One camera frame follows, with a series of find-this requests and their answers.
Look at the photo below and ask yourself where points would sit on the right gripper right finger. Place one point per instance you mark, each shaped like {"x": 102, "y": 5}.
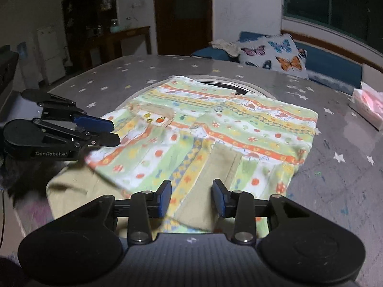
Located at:
{"x": 220, "y": 196}

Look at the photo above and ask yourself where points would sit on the teal jar on table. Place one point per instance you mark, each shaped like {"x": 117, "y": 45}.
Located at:
{"x": 114, "y": 26}

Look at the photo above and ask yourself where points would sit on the blue bench cushion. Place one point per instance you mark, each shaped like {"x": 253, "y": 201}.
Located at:
{"x": 323, "y": 67}

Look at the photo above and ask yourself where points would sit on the pink tissue pack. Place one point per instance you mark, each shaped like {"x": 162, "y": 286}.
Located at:
{"x": 368, "y": 103}

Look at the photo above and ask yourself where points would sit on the colourful patterned children's shirt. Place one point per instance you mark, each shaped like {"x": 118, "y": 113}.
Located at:
{"x": 191, "y": 133}

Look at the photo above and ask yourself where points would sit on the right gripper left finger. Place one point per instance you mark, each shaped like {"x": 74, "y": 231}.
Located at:
{"x": 163, "y": 197}

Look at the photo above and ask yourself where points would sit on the white refrigerator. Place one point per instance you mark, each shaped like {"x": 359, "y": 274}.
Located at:
{"x": 50, "y": 53}

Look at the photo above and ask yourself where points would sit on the wooden side table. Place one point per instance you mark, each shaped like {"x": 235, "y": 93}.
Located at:
{"x": 128, "y": 42}

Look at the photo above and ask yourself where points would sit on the crumpled beige cloth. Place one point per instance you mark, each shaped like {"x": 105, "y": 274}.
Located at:
{"x": 231, "y": 48}

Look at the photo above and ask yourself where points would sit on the dark bookshelf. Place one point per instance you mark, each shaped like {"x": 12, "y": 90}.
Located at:
{"x": 84, "y": 22}

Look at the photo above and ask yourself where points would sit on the water dispenser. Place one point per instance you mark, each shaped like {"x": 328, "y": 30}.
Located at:
{"x": 25, "y": 65}

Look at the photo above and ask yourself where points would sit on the dark window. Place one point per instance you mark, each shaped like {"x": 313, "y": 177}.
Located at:
{"x": 359, "y": 19}

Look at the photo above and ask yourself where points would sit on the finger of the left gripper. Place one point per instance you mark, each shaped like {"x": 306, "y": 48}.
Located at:
{"x": 94, "y": 124}
{"x": 104, "y": 139}

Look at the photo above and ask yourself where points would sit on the butterfly print pillow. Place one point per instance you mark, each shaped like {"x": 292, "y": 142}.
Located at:
{"x": 276, "y": 53}

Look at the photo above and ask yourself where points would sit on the dark wooden door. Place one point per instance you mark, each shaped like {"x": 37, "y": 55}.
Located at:
{"x": 183, "y": 26}

